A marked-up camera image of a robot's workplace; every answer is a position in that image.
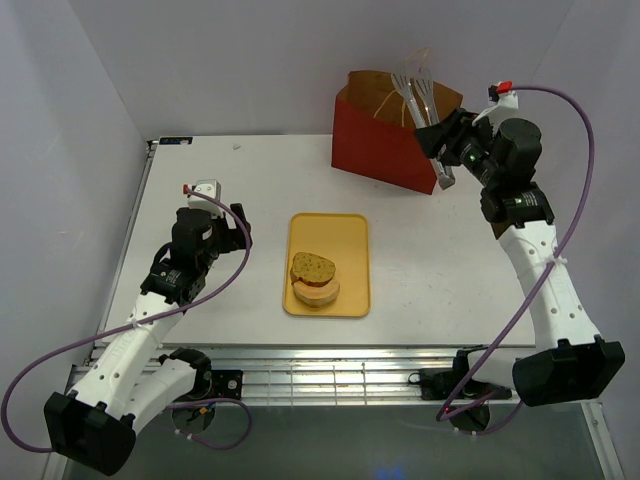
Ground aluminium table frame rail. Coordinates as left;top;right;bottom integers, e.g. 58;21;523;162
64;344;601;406

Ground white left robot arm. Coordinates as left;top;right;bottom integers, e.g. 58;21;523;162
44;202;251;476

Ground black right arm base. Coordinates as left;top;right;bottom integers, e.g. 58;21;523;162
407;368;512;400

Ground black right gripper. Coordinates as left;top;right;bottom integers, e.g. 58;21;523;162
412;107;501;187

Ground red paper bag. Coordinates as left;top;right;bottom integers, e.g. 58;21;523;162
331;70;437;195

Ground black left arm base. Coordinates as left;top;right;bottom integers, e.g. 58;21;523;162
203;369;244;400

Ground stainless steel kitchen tongs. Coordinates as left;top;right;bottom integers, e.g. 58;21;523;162
391;66;457;191

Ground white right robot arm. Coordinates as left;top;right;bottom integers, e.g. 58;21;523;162
415;109;625;407

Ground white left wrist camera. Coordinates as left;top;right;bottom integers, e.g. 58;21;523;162
183;179;222;217

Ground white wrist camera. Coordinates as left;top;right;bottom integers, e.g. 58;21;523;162
183;179;222;217
472;81;519;128

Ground yellow plastic tray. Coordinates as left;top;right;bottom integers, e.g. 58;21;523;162
283;213;371;318

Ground pale orange crescent bread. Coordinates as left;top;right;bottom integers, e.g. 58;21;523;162
292;279;340;308

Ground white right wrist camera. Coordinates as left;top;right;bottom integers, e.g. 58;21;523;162
472;81;519;128

